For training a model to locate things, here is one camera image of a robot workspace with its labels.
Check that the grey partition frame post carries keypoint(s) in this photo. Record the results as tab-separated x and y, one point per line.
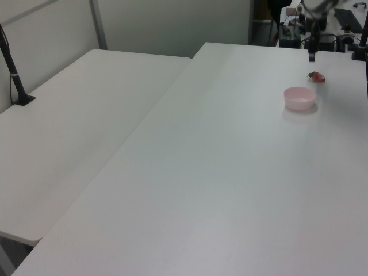
98	24

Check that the black camera pole with clamp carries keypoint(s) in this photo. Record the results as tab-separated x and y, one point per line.
12	69

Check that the short black pole with clamp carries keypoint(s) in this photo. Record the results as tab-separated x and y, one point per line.
361	40

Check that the black Franka gripper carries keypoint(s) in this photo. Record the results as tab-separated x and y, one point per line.
315	24

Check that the black equipment box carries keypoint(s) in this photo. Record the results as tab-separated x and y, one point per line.
289	38

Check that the pink plastic bowl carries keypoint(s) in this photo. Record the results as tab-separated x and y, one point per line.
299	100

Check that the brown cardboard piece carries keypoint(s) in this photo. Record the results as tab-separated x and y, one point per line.
291	11

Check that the white side table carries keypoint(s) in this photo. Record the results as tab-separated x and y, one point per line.
72	120

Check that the red strawberry with green leaves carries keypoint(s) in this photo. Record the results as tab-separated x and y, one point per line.
318	77

